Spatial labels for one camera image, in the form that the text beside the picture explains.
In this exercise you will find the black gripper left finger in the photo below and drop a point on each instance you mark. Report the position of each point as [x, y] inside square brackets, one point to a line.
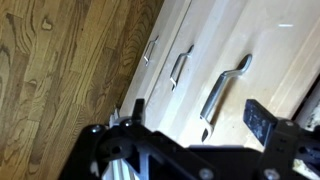
[138, 114]

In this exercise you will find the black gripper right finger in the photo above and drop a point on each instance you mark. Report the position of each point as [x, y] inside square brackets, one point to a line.
[259, 120]

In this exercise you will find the topmost light wood drawer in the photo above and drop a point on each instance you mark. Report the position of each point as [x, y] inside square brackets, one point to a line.
[283, 38]

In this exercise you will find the bottom light wood drawer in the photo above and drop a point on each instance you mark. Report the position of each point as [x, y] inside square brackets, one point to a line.
[159, 43]

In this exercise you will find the middle light wood drawer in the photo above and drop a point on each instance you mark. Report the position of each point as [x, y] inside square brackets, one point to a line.
[200, 40]

